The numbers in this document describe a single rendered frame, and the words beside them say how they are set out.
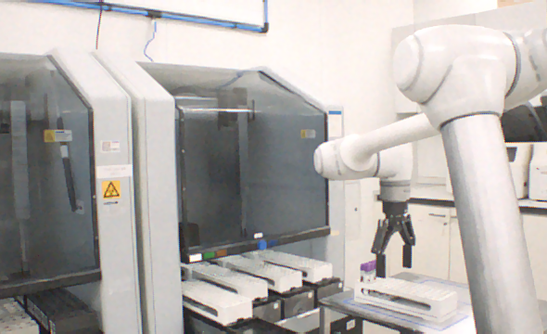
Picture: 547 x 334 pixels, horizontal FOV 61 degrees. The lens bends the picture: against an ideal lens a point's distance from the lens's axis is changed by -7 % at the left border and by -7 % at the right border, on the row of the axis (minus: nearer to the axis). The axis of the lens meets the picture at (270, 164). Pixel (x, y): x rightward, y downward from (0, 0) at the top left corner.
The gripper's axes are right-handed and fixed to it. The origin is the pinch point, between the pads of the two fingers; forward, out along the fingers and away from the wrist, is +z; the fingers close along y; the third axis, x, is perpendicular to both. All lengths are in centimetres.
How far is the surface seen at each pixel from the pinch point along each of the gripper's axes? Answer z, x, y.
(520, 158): -24, 34, 193
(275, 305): 13.5, 30.9, -19.1
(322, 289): 13.1, 30.6, 2.2
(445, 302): 6.0, -18.3, -2.4
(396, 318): 10.9, -7.4, -9.4
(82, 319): 6, 39, -78
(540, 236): 23, 19, 190
